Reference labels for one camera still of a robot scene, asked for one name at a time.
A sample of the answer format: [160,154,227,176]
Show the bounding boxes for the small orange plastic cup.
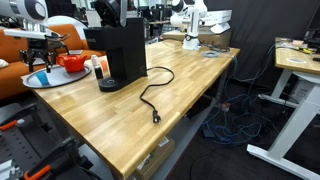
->
[100,60,108,71]

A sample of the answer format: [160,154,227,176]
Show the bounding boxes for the white boxes stack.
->
[200,10,232,34]

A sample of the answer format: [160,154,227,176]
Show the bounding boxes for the white small bottle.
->
[91,55,100,69]

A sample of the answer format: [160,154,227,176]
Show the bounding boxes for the cardboard box under table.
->
[132,137,175,180]

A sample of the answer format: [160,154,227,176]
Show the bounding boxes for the black power cord with plug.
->
[139,66,176,125]

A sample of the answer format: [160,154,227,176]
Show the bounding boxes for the orange sofa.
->
[0,24,105,101]

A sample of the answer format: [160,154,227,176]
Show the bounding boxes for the white-legged side desk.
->
[247,37,320,180]

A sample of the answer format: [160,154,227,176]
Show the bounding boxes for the black Keurig coffee maker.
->
[83,0,148,93]

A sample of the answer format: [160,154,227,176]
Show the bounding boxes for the round grey metal tray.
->
[23,65,91,89]

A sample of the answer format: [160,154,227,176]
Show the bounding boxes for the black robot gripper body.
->
[19,38,56,64]

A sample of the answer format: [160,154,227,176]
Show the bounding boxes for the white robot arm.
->
[0,0,62,73]

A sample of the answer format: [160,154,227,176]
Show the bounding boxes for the black white-capped small bottle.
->
[94,65,103,79]

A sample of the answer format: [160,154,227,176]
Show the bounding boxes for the blue cables on floor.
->
[201,43,284,146]

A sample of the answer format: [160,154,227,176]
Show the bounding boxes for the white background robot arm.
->
[170,0,207,50]

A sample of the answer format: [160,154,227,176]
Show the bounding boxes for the small blue plastic cup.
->
[36,72,49,85]

